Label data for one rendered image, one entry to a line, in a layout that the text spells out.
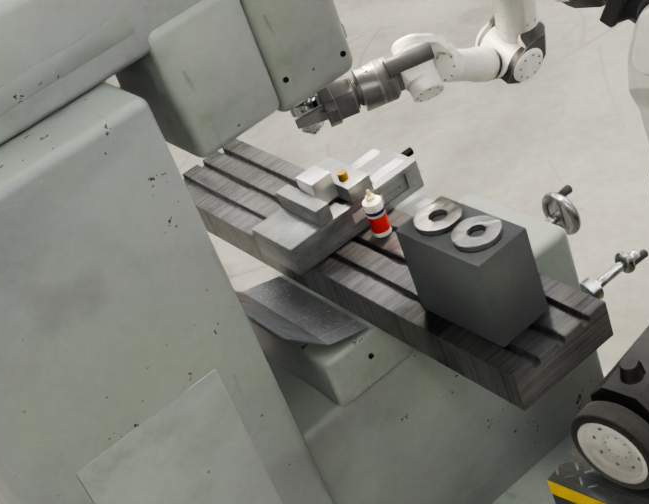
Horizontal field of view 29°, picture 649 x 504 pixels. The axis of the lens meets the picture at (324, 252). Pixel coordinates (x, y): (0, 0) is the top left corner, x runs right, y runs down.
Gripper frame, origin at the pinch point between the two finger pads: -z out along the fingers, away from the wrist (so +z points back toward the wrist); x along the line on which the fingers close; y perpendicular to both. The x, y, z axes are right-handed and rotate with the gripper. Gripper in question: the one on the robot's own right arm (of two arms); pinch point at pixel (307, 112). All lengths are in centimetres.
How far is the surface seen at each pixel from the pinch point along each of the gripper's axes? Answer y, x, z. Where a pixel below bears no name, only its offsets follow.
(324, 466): 61, 29, -24
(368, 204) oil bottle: 23.2, 2.8, 4.5
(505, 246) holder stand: 14, 47, 21
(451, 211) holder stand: 11.8, 33.9, 16.2
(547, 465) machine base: 104, 10, 21
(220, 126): -14.6, 20.6, -15.7
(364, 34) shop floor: 125, -292, 45
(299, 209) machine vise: 22.1, -4.1, -8.9
